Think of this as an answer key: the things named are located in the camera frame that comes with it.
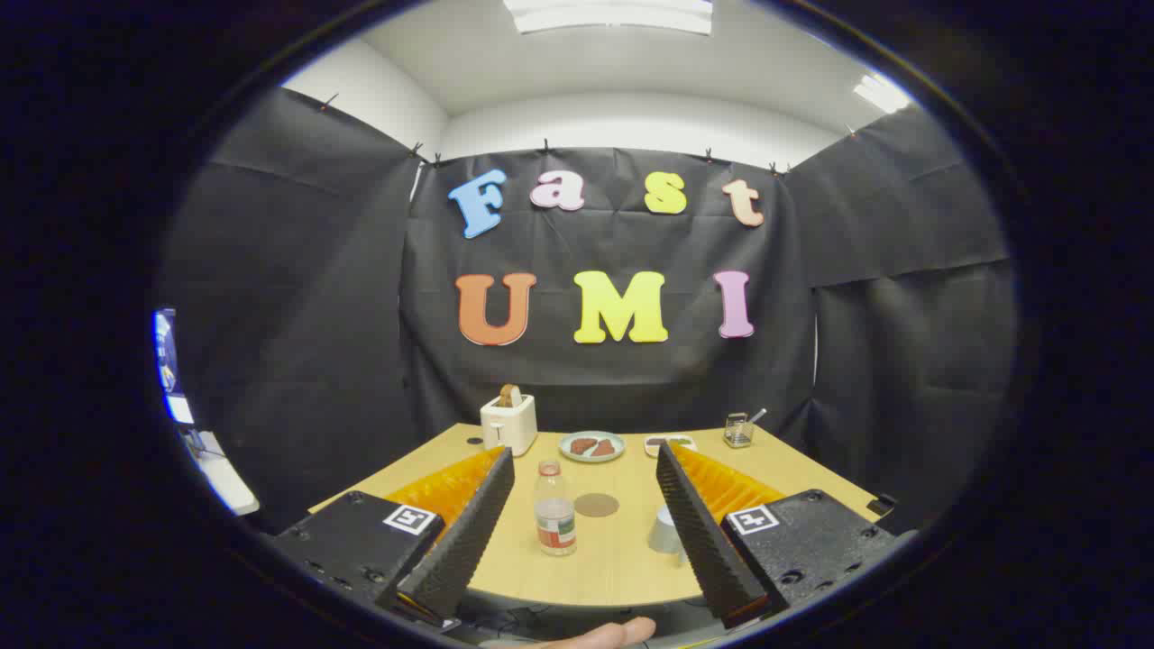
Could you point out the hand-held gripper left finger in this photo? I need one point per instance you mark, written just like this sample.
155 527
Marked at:
469 541

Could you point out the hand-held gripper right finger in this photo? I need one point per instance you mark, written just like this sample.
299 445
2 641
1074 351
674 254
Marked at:
703 541

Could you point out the white cup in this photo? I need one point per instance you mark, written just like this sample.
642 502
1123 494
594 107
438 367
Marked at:
664 534

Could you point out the clear plastic juice bottle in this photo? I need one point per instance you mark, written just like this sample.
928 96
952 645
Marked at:
554 527

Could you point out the round brown coaster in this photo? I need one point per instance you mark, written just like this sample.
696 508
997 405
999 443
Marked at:
597 505

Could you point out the wooden table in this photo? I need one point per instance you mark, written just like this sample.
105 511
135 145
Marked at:
613 563

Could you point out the white divided dish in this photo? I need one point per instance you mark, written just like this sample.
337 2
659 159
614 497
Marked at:
670 443

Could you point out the white toaster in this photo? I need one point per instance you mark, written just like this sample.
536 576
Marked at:
509 425

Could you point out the brown food piece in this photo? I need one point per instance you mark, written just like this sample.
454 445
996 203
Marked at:
604 447
582 446

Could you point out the metal utensil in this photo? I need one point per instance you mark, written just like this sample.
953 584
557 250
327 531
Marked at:
757 415

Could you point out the pale green plate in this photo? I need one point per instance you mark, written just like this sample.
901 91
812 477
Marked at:
591 459

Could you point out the brown bread slice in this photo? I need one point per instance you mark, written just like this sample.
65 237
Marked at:
510 396

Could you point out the black table clamp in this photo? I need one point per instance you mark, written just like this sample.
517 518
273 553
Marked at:
882 505

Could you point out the white side desk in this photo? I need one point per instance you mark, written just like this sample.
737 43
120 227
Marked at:
225 478

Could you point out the black backdrop cloth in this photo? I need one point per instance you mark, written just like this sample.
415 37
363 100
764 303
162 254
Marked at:
315 315

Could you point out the small ceiling light panel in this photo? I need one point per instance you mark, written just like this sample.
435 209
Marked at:
882 93

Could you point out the large ceiling light panel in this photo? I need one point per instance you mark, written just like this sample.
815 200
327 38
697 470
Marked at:
609 15

